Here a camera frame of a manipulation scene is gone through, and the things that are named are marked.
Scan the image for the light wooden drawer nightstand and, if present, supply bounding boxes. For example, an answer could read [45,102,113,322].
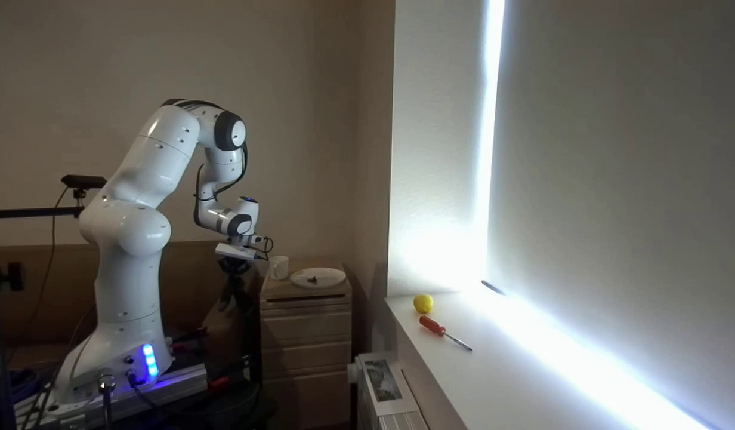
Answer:
[258,273,356,428]

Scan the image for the white radiator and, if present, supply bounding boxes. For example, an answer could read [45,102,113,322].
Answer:
[350,350,431,430]

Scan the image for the red handled screwdriver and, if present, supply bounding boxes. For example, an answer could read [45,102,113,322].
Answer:
[418,312,474,353]

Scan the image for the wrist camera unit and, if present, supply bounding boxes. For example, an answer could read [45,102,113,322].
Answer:
[246,232,277,257]

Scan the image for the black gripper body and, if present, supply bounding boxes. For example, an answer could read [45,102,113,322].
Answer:
[215,240,256,277]

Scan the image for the white plate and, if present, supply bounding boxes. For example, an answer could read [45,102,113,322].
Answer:
[289,264,349,292]

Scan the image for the black boom rod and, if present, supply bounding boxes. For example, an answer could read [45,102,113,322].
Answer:
[0,203,90,222]

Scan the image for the robot base mounting platform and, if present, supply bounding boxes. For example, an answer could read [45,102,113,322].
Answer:
[17,361,211,430]

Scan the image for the grey roller blind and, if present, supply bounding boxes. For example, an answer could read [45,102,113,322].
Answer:
[484,0,735,430]

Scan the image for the white windowsill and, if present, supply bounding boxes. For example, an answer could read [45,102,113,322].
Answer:
[385,285,703,430]

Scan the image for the white mug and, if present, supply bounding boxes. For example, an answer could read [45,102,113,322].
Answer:
[267,252,293,282]

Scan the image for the black camera on boom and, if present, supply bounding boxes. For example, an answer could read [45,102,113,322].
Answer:
[60,171,113,200]

